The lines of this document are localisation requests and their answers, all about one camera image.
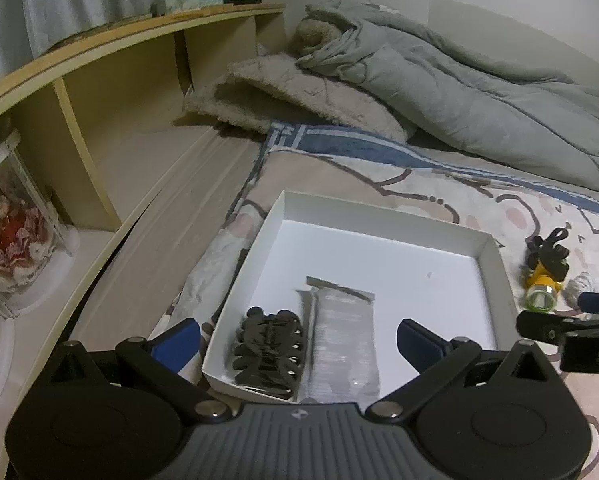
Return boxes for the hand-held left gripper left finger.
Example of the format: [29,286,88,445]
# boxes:
[49,318,234,425]

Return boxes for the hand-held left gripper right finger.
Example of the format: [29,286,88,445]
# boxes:
[367,318,561,424]

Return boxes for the white knitted cloth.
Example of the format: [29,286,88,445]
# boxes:
[564,272,599,307]

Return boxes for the yellow headlamp with strap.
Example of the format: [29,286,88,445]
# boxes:
[522,227,571,311]

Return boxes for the white cardboard box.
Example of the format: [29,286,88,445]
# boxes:
[202,189,521,406]

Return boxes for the black hair claw clip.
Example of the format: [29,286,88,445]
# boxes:
[226,307,306,403]

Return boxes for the beige bed sheet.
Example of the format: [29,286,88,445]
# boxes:
[69,124,599,351]

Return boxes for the printed cartoon blanket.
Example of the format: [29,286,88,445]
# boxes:
[169,120,599,480]

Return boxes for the clear doll display case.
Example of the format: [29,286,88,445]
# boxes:
[0,129,76,319]

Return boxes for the grey duvet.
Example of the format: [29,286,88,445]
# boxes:
[296,1,599,194]

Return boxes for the wooden headboard shelf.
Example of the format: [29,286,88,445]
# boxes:
[0,2,288,480]

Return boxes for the beige fleece blanket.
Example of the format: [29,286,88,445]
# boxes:
[183,55,418,142]

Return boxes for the brown plush pillow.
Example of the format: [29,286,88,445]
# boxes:
[290,16,344,57]

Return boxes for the grey curtain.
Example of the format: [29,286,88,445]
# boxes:
[0,0,230,92]

